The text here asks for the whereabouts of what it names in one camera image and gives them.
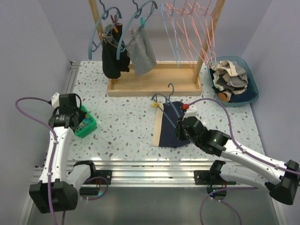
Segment pink wire hangers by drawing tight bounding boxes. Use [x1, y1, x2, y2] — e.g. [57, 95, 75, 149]
[167, 0, 217, 67]

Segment teal clothes peg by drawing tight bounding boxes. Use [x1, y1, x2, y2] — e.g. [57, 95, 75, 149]
[140, 16, 146, 27]

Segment teal hangers middle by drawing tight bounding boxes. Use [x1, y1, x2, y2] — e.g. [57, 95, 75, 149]
[116, 0, 159, 61]

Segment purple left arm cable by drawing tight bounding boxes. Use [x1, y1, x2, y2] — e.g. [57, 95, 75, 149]
[15, 97, 71, 225]

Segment green peg basket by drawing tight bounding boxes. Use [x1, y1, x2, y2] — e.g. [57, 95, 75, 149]
[75, 105, 97, 138]

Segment wooden rack base tray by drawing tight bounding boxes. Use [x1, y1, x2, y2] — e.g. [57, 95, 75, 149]
[107, 61, 202, 97]

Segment black hanging underwear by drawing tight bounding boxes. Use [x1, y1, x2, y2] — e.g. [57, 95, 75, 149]
[102, 23, 130, 79]

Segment wooden rack right post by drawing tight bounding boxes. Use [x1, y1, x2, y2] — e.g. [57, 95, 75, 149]
[193, 0, 225, 83]

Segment blue wire hanger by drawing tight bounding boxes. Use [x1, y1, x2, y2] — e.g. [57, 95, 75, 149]
[160, 0, 181, 68]

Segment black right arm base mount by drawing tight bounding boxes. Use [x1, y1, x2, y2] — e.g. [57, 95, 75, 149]
[194, 170, 237, 186]

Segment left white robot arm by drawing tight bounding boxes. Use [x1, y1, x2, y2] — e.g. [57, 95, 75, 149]
[29, 93, 98, 214]

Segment yellow clothes peg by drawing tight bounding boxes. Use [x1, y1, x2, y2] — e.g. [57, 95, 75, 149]
[151, 101, 160, 107]

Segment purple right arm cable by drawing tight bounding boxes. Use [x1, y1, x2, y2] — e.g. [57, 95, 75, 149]
[187, 97, 300, 225]

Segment teal plastic hanger left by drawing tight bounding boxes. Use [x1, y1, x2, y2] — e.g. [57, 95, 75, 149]
[88, 0, 122, 60]

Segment wooden rack left post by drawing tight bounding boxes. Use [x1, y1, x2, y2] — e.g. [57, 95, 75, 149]
[88, 0, 104, 44]

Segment wooden rack post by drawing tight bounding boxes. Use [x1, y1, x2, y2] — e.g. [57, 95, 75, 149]
[193, 0, 225, 83]
[88, 0, 104, 44]

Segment aluminium extrusion rail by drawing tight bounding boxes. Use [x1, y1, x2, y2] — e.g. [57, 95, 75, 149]
[30, 61, 244, 188]

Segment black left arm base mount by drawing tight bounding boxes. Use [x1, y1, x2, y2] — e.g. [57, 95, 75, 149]
[73, 160, 112, 185]

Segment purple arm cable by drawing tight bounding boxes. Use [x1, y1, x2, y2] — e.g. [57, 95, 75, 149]
[15, 97, 71, 225]
[187, 97, 300, 225]

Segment pile of underwear in basin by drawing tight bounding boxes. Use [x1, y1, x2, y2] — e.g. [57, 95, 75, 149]
[210, 60, 255, 104]

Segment navy underwear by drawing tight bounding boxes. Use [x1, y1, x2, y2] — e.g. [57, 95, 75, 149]
[152, 103, 190, 148]

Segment grey striped hanging underwear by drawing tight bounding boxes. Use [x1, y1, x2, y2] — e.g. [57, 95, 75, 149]
[127, 27, 157, 76]

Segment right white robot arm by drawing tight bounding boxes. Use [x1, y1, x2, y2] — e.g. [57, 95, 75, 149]
[176, 116, 300, 205]

